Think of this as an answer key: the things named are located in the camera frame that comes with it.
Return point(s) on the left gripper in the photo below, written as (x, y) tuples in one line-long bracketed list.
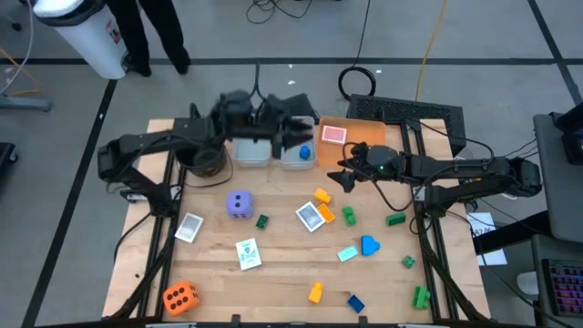
[(241, 127)]

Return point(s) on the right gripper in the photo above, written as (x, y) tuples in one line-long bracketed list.
[(380, 161)]

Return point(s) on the rounded blue toy block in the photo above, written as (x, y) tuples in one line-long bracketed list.
[(304, 153)]

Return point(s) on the white plastic bin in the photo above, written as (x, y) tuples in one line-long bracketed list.
[(252, 155), (291, 161)]

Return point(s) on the yellow toy block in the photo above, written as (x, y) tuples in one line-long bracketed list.
[(322, 196)]

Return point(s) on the green two-stud toy brick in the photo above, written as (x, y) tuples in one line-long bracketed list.
[(349, 216)]

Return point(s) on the red playing card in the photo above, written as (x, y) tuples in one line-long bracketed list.
[(334, 135)]

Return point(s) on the purple foam die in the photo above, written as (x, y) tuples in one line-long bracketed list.
[(240, 205)]

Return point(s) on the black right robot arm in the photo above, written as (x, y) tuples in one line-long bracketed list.
[(455, 166)]

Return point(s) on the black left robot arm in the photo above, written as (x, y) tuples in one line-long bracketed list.
[(150, 141)]

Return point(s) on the orange translucent tray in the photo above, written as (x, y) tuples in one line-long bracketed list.
[(364, 136)]

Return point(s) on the blue-backed card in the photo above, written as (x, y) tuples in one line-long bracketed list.
[(310, 217)]

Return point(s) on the hollow blue toy block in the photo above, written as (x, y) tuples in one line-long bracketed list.
[(368, 246)]

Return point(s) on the teal flat toy brick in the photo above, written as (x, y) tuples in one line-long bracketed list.
[(347, 253)]

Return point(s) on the dark green toy brick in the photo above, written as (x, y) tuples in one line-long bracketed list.
[(262, 222)]

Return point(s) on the black pumpkin face bucket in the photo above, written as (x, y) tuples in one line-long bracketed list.
[(205, 164)]

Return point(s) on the black perforated computer case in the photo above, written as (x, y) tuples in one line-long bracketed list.
[(410, 109)]

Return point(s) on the small green toy brick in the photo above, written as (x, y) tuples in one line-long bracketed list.
[(408, 262)]

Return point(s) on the yellow toy brick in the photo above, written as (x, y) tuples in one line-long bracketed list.
[(316, 293)]

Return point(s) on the dark blue toy brick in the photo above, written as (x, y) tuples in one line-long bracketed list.
[(356, 304)]

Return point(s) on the teal playing card box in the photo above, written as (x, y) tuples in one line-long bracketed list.
[(248, 254)]

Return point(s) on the large green toy brick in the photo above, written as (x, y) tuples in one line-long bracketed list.
[(421, 298)]

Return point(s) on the white paper sheet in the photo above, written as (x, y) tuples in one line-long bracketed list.
[(480, 223)]

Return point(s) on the silver card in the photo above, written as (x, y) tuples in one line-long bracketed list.
[(189, 227)]

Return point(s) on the black table clamp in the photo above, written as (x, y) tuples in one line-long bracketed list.
[(235, 320), (363, 320)]

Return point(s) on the person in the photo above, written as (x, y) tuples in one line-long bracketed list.
[(132, 36)]

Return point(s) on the orange foam die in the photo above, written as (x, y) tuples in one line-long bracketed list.
[(182, 298)]

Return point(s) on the white computer mouse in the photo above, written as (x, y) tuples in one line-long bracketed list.
[(528, 283)]

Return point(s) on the grey desk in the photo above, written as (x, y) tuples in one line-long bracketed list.
[(555, 200)]

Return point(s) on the white trash can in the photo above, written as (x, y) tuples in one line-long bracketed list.
[(91, 41)]

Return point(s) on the black desk device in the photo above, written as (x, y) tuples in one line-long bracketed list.
[(571, 141)]

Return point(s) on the backlit black keyboard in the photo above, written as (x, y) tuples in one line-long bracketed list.
[(567, 287)]

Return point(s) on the grey stand base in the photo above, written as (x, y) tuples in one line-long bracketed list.
[(23, 102)]

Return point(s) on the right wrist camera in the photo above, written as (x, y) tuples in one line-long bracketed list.
[(364, 150)]

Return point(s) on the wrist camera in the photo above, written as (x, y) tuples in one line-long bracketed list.
[(278, 107), (364, 150)]

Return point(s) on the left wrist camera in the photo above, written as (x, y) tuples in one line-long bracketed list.
[(278, 107)]

